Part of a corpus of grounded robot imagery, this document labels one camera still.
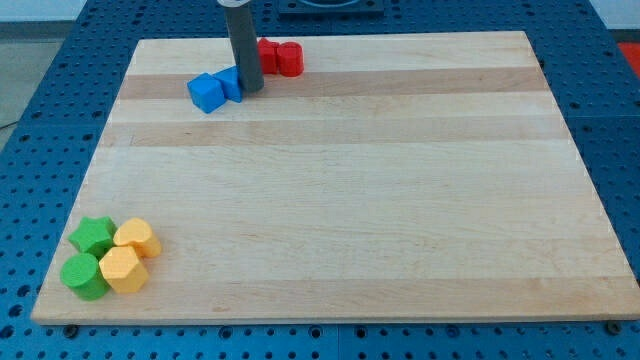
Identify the yellow hexagon block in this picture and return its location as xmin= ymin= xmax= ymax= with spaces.
xmin=99 ymin=246 xmax=149 ymax=294

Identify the green star block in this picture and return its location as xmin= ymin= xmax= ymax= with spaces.
xmin=68 ymin=216 xmax=117 ymax=259

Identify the yellow heart block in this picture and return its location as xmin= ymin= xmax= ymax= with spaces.
xmin=113 ymin=217 xmax=162 ymax=258

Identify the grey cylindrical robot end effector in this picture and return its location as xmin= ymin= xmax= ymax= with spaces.
xmin=217 ymin=0 xmax=264 ymax=93

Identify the red cylinder block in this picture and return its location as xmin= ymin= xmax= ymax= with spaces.
xmin=276 ymin=42 xmax=304 ymax=77

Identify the blue cube block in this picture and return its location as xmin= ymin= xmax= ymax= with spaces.
xmin=187 ymin=73 xmax=227 ymax=114

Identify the wooden board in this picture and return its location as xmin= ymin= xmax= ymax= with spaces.
xmin=32 ymin=31 xmax=639 ymax=325

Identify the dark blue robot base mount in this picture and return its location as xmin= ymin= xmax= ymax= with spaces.
xmin=275 ymin=0 xmax=384 ymax=15

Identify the green cylinder block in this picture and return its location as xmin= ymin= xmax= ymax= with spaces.
xmin=60 ymin=253 xmax=110 ymax=301

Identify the red star block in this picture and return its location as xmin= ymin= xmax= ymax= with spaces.
xmin=257 ymin=37 xmax=279 ymax=74

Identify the blue block behind rod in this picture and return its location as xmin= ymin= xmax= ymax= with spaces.
xmin=213 ymin=66 xmax=243 ymax=103

